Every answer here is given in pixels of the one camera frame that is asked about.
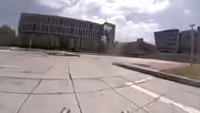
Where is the tall lamp pole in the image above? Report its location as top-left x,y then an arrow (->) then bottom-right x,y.
186,23 -> 196,67

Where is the dark grey building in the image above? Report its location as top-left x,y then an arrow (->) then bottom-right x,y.
152,27 -> 199,55

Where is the long glass-fronted building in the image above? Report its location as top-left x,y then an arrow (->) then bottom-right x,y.
16,11 -> 117,54

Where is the grey concrete kerb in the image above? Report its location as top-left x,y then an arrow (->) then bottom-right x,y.
110,61 -> 200,91

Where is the grey concrete slab pavement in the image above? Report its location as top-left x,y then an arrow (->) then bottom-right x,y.
0,47 -> 200,113

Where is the low dark building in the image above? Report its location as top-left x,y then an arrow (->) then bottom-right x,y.
113,35 -> 160,59

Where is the dry grass patch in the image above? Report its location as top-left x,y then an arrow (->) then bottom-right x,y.
160,61 -> 200,83

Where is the tree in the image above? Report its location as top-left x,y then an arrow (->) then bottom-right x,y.
0,24 -> 18,47

